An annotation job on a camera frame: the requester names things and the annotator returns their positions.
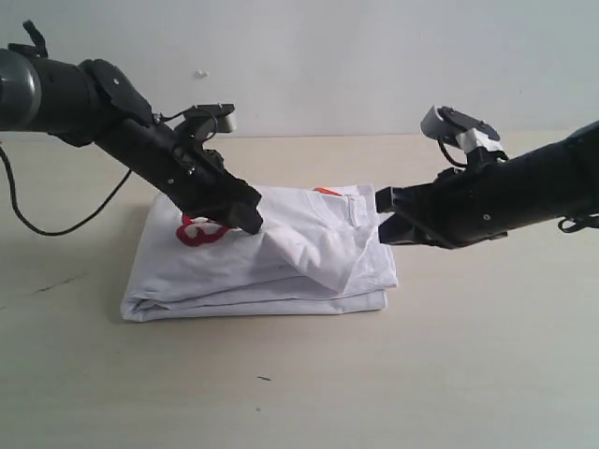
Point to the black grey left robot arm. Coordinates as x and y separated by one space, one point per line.
95 103

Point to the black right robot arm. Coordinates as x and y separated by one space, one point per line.
558 182

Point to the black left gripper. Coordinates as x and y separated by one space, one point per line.
194 178

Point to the right wrist camera black grey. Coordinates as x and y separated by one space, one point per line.
479 141

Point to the orange neck tag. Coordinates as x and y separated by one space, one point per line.
326 191

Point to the white t-shirt red Chinese patch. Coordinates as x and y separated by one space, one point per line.
314 255

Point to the wrist camera black grey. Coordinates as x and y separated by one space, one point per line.
479 141
203 122

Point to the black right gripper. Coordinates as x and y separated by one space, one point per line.
456 210

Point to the left wrist camera black grey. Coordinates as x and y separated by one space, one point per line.
203 122

